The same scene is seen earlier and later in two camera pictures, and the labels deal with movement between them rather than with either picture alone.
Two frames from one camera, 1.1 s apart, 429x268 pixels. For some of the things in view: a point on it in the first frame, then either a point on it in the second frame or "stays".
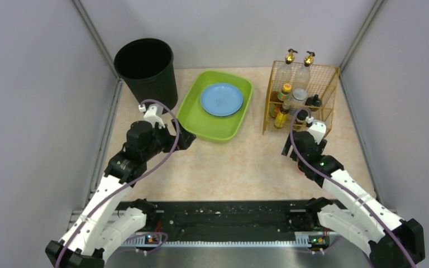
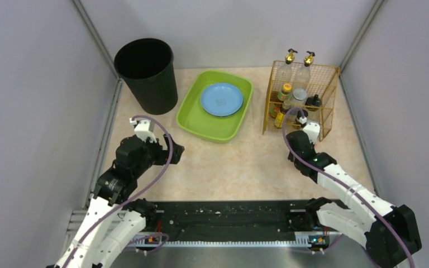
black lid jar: x=314 y=100 stays
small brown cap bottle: x=281 y=118 → x=286 y=106
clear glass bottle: x=302 y=73 stays
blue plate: x=222 y=100 stays
